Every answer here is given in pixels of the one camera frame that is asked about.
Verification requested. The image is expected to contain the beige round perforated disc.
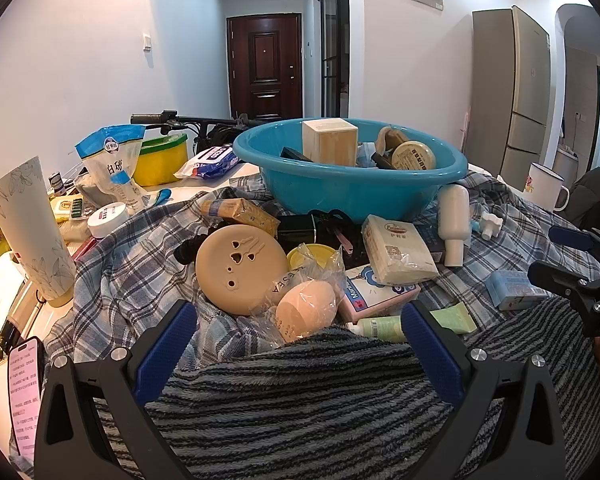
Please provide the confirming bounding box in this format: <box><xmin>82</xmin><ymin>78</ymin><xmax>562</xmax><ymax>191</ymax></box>
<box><xmin>195</xmin><ymin>224</ymin><xmax>290</xmax><ymax>316</ymax></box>

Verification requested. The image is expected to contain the black pouch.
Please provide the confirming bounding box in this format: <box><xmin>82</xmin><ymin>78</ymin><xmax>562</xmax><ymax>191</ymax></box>
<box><xmin>314</xmin><ymin>207</ymin><xmax>368</xmax><ymax>271</ymax></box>

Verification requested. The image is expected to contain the white plastic bottle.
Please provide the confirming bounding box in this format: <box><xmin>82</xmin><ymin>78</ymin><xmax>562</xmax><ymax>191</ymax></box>
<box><xmin>437</xmin><ymin>185</ymin><xmax>472</xmax><ymax>267</ymax></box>

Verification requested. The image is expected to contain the blue plaid cloth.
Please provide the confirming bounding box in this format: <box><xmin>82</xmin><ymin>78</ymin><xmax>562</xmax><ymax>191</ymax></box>
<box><xmin>45</xmin><ymin>162</ymin><xmax>600</xmax><ymax>376</ymax></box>

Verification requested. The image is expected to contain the white jar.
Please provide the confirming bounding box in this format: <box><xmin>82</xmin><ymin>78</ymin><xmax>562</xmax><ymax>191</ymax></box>
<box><xmin>87</xmin><ymin>202</ymin><xmax>129</xmax><ymax>239</ymax></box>

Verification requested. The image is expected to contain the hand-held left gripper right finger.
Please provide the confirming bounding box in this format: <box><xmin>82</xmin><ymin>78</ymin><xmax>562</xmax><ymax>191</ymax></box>
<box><xmin>401</xmin><ymin>301</ymin><xmax>566</xmax><ymax>480</ymax></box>

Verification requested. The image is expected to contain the white sugar bag blue top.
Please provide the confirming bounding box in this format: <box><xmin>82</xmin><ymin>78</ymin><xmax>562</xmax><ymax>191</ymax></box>
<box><xmin>75</xmin><ymin>125</ymin><xmax>153</xmax><ymax>216</ymax></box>

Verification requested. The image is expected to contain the black framed sliding door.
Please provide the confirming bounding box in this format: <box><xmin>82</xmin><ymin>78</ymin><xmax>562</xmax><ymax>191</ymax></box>
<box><xmin>316</xmin><ymin>0</ymin><xmax>351</xmax><ymax>118</ymax></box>

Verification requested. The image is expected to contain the yellow container green rim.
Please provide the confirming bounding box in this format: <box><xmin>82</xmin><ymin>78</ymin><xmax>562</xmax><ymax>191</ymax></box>
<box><xmin>132</xmin><ymin>134</ymin><xmax>189</xmax><ymax>186</ymax></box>

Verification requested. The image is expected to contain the pink broom and dustpan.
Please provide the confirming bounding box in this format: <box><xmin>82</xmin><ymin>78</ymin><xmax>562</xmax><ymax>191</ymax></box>
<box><xmin>457</xmin><ymin>105</ymin><xmax>470</xmax><ymax>153</ymax></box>

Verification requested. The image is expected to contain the cream tissue pack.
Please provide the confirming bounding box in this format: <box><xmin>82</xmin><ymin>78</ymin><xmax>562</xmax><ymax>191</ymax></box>
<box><xmin>362</xmin><ymin>214</ymin><xmax>440</xmax><ymax>286</ymax></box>

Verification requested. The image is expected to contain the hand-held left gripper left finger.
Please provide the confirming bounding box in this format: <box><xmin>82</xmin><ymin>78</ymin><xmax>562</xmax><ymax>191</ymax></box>
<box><xmin>34</xmin><ymin>300</ymin><xmax>201</xmax><ymax>480</ymax></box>

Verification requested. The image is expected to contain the white enamel mug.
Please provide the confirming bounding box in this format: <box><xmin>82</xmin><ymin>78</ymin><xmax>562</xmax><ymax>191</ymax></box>
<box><xmin>525</xmin><ymin>162</ymin><xmax>572</xmax><ymax>212</ymax></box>

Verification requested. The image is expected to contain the smartphone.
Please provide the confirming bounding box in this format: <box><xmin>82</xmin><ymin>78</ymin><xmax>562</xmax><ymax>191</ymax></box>
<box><xmin>7</xmin><ymin>336</ymin><xmax>46</xmax><ymax>473</ymax></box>

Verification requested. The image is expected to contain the blue white wet wipes pack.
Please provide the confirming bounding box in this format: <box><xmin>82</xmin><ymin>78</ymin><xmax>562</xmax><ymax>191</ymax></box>
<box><xmin>174</xmin><ymin>144</ymin><xmax>242</xmax><ymax>180</ymax></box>

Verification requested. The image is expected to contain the tall white floral cup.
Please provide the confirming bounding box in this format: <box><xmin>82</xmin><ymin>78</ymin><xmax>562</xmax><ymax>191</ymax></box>
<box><xmin>0</xmin><ymin>156</ymin><xmax>77</xmax><ymax>308</ymax></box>

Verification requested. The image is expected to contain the light wooden box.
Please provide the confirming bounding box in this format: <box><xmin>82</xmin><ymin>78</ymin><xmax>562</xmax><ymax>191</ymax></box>
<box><xmin>302</xmin><ymin>118</ymin><xmax>358</xmax><ymax>166</ymax></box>

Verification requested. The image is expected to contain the peach makeup sponge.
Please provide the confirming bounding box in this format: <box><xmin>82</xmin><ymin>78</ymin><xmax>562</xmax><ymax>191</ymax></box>
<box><xmin>275</xmin><ymin>280</ymin><xmax>338</xmax><ymax>342</ymax></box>

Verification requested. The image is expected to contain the light blue packet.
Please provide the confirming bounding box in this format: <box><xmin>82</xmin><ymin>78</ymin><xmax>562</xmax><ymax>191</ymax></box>
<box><xmin>356</xmin><ymin>142</ymin><xmax>381</xmax><ymax>167</ymax></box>

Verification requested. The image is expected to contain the round tin beige label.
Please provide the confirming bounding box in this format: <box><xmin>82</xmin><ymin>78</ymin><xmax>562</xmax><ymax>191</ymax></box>
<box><xmin>391</xmin><ymin>141</ymin><xmax>437</xmax><ymax>171</ymax></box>

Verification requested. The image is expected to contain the yellow round lid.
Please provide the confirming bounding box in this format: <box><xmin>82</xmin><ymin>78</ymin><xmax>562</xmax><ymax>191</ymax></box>
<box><xmin>286</xmin><ymin>243</ymin><xmax>333</xmax><ymax>273</ymax></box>

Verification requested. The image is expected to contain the gold blue cigarette pack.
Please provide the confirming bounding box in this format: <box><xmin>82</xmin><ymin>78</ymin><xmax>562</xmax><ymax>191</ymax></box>
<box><xmin>200</xmin><ymin>197</ymin><xmax>281</xmax><ymax>238</ymax></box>

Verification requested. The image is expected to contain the black backpack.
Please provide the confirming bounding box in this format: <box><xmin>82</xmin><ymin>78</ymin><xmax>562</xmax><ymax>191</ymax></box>
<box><xmin>207</xmin><ymin>122</ymin><xmax>246</xmax><ymax>150</ymax></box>

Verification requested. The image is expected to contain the brown entrance door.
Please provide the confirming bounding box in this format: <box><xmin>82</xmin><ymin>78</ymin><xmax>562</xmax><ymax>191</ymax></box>
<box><xmin>226</xmin><ymin>14</ymin><xmax>303</xmax><ymax>121</ymax></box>

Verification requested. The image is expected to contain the pink cartoon tissue pack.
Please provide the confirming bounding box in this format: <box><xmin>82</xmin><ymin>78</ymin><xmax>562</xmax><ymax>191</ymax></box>
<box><xmin>337</xmin><ymin>262</ymin><xmax>422</xmax><ymax>325</ymax></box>

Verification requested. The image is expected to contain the green tube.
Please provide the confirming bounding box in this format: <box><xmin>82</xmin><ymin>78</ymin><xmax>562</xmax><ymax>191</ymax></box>
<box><xmin>347</xmin><ymin>302</ymin><xmax>478</xmax><ymax>343</ymax></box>

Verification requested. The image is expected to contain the light blue box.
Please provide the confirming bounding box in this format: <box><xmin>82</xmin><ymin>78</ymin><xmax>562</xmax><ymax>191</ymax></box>
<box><xmin>485</xmin><ymin>270</ymin><xmax>548</xmax><ymax>311</ymax></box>

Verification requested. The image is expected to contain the green pill blister pack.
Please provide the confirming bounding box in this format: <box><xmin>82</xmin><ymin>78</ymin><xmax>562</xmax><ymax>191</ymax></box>
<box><xmin>50</xmin><ymin>195</ymin><xmax>88</xmax><ymax>223</ymax></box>

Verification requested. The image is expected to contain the beige refrigerator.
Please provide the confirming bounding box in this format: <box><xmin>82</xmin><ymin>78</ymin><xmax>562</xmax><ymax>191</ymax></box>
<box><xmin>464</xmin><ymin>6</ymin><xmax>552</xmax><ymax>191</ymax></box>

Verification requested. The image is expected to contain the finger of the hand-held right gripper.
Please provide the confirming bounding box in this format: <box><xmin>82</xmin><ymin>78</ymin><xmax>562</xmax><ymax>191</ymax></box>
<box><xmin>527</xmin><ymin>261</ymin><xmax>600</xmax><ymax>306</ymax></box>
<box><xmin>550</xmin><ymin>226</ymin><xmax>600</xmax><ymax>261</ymax></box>

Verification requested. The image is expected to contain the clear crinkled plastic bag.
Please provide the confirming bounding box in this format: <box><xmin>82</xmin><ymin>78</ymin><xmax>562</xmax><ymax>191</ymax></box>
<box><xmin>262</xmin><ymin>242</ymin><xmax>348</xmax><ymax>346</ymax></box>

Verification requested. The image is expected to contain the dark blue box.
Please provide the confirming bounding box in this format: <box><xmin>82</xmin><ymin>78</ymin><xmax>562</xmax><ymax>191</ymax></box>
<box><xmin>415</xmin><ymin>225</ymin><xmax>448</xmax><ymax>266</ymax></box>

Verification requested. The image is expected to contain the white plastic valve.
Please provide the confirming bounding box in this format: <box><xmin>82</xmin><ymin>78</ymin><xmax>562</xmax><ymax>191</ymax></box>
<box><xmin>472</xmin><ymin>210</ymin><xmax>503</xmax><ymax>239</ymax></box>

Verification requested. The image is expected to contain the black square box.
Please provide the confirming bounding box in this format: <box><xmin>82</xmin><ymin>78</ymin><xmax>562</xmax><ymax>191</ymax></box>
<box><xmin>277</xmin><ymin>214</ymin><xmax>317</xmax><ymax>243</ymax></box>

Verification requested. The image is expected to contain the grey striped fleece blanket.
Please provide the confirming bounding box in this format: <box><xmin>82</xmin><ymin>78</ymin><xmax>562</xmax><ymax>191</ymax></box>
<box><xmin>95</xmin><ymin>295</ymin><xmax>600</xmax><ymax>480</ymax></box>

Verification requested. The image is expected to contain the blue plastic basin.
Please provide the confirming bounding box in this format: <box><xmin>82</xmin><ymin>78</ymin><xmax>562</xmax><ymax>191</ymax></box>
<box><xmin>232</xmin><ymin>118</ymin><xmax>468</xmax><ymax>221</ymax></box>

